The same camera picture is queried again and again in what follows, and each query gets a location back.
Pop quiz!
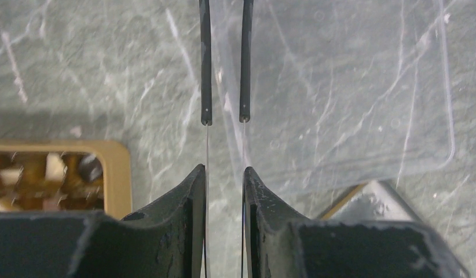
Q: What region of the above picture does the clear plastic tray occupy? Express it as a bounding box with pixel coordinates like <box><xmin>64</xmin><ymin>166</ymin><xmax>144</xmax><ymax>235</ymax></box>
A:
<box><xmin>210</xmin><ymin>1</ymin><xmax>455</xmax><ymax>195</ymax></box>

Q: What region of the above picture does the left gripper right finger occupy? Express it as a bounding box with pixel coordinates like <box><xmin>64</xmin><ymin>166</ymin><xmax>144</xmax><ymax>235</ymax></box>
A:
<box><xmin>243</xmin><ymin>167</ymin><xmax>470</xmax><ymax>277</ymax></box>

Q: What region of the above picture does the gold chocolate box tray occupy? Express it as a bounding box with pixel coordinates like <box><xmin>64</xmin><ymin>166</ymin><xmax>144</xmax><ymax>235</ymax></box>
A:
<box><xmin>0</xmin><ymin>140</ymin><xmax>133</xmax><ymax>220</ymax></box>

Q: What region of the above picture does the square silver metal lid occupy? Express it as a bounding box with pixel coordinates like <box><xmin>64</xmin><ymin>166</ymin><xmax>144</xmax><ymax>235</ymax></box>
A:
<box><xmin>317</xmin><ymin>180</ymin><xmax>424</xmax><ymax>222</ymax></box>

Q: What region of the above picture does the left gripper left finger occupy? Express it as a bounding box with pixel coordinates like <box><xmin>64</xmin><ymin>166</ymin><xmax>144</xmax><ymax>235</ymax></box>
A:
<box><xmin>0</xmin><ymin>164</ymin><xmax>206</xmax><ymax>277</ymax></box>

